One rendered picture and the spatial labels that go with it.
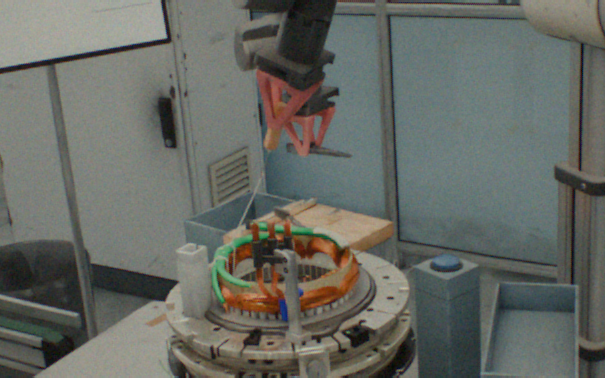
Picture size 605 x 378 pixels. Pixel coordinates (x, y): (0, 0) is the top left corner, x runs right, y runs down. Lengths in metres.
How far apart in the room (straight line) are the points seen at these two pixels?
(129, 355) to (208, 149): 1.87
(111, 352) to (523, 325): 0.85
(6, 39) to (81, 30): 0.16
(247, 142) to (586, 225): 2.52
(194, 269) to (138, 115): 2.44
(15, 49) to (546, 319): 1.30
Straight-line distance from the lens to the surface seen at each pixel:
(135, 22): 2.29
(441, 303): 1.51
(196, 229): 1.67
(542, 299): 1.40
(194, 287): 1.26
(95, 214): 3.97
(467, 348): 1.56
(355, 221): 1.62
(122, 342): 1.94
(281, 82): 1.18
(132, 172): 3.76
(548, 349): 1.31
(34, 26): 2.22
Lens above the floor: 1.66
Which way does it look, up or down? 19 degrees down
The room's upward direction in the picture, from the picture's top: 5 degrees counter-clockwise
